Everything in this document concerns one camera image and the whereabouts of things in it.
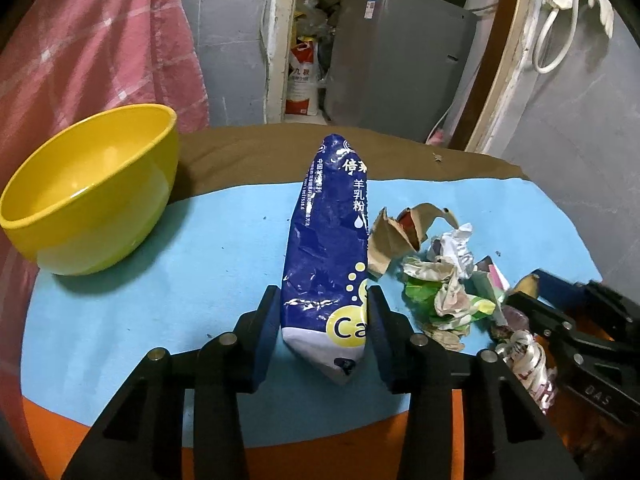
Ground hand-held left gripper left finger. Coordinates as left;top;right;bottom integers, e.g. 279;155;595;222
61;285;282;480

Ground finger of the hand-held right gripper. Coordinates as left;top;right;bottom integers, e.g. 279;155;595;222
535;269;640;341
505;291;633;423

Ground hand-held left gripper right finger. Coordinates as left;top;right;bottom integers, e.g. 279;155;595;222
366;285;586;480

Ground yellow brown peel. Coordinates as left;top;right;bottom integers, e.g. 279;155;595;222
512;272;542;303

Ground blue milk powder bag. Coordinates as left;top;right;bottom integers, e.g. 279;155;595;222
280;133;371;386

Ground silver red striped wrapper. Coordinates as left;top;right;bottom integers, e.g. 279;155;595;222
495;329;558;411

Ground small brown paper scrap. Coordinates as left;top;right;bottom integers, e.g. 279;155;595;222
422;322;466;353

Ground pink and white paper scrap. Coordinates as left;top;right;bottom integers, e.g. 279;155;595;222
472;256;511;307

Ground green crumpled wrapper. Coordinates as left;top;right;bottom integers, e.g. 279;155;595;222
402;257;497;333

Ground torn brown cardboard piece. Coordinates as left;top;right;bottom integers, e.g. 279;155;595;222
367;203;458;278

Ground blue and orange mat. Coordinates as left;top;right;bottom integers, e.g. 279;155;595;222
20;178;603;480

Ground brown table cloth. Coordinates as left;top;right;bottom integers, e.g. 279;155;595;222
170;125;531;203

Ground yellow plastic bowl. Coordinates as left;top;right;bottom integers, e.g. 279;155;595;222
0;103;180;276

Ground red and white sack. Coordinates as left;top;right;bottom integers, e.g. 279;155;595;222
285;40;321;117

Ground grey refrigerator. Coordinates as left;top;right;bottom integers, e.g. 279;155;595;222
325;0;478;143

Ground white gloves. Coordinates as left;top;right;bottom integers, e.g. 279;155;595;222
542;0;616;38

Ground pink plaid cloth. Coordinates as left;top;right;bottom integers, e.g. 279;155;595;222
0;0;211;461

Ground wooden door frame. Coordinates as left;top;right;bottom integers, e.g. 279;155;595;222
447;0;546;153

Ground white looped cable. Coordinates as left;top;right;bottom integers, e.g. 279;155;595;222
532;0;583;75

